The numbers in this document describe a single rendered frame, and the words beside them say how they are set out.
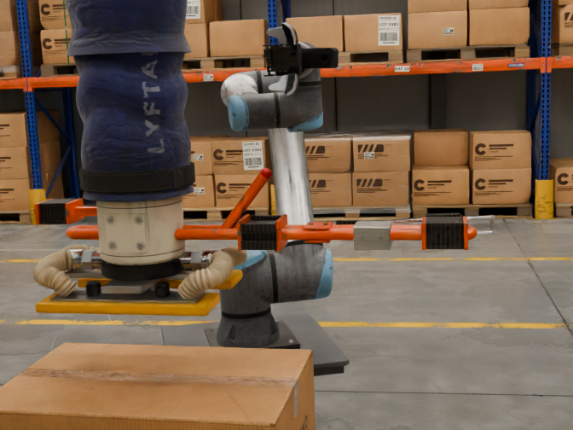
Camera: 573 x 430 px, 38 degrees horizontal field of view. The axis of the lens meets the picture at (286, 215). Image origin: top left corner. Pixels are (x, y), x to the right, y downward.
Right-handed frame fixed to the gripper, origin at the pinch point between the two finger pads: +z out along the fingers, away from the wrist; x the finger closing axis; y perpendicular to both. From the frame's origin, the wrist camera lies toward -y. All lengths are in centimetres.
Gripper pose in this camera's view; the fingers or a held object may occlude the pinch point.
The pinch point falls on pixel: (287, 59)
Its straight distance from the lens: 182.7
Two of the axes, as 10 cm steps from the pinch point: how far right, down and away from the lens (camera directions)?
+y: -9.8, 0.1, 1.8
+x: -0.4, -9.9, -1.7
